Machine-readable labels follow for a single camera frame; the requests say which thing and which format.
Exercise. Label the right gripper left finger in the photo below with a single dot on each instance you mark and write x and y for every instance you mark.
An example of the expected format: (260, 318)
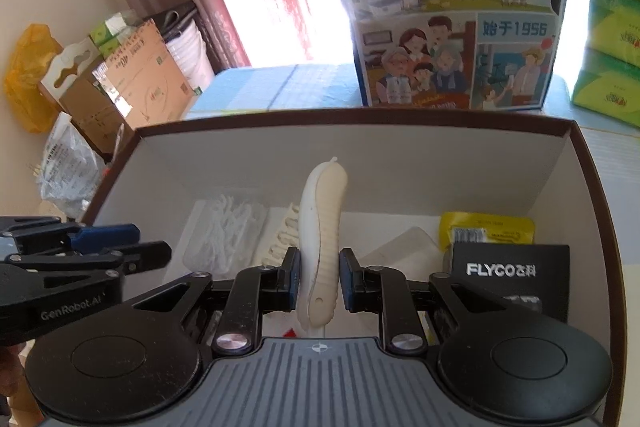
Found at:
(253, 293)

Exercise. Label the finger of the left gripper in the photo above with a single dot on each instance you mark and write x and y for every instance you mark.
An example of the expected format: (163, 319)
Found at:
(140, 257)
(27, 236)

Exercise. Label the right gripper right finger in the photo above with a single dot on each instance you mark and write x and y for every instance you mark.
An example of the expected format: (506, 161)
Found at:
(386, 293)

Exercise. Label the red snack packet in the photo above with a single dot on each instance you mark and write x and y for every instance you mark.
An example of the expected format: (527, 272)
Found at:
(290, 333)

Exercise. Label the white electric razor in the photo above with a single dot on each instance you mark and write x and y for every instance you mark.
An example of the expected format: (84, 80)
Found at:
(320, 212)

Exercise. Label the beige hair comb clip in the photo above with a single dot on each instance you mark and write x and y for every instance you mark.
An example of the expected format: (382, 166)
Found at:
(280, 232)

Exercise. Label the clear bag of floss picks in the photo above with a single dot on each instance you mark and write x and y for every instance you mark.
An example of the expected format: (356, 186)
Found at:
(222, 233)

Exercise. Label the yellow snack packet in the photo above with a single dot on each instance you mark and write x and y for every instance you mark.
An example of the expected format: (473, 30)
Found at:
(477, 227)

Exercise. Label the black shaver box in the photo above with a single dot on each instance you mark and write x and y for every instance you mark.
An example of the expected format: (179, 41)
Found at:
(535, 276)

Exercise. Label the crumpled clear plastic bag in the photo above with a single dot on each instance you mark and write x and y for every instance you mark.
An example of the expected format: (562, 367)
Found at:
(70, 170)

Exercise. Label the brown cardboard storage box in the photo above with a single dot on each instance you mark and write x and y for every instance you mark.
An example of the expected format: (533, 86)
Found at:
(405, 168)

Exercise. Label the brown cardboard boxes stack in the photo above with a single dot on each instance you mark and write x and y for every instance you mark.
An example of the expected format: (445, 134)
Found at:
(138, 85)

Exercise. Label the yellow plastic bag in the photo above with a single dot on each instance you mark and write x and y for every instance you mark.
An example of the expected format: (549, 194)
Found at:
(29, 63)

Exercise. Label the white stacked buckets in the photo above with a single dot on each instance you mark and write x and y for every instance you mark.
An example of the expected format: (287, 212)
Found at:
(184, 34)

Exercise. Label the checkered tablecloth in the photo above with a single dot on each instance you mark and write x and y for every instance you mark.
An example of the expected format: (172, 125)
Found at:
(614, 147)

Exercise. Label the green tissue pack bundle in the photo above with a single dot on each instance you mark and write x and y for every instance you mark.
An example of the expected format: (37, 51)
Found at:
(608, 82)

